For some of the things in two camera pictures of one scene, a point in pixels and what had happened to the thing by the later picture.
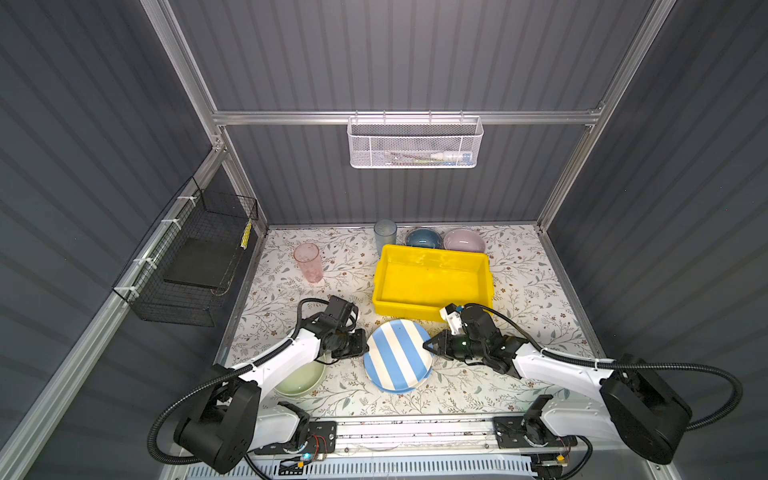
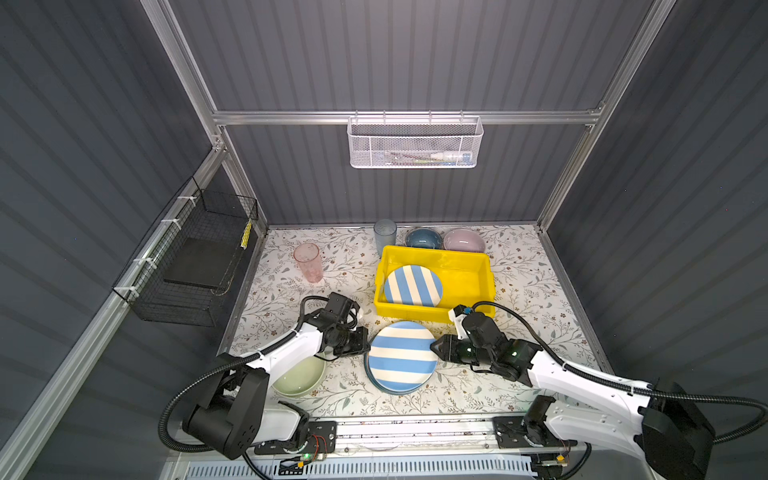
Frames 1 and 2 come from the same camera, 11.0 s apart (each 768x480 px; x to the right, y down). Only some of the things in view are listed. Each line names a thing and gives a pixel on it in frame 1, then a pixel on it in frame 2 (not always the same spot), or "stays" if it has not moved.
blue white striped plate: x=396 y=360 -> x=413 y=285
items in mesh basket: x=450 y=158 stays
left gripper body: x=350 y=344 stays
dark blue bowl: x=424 y=237 stays
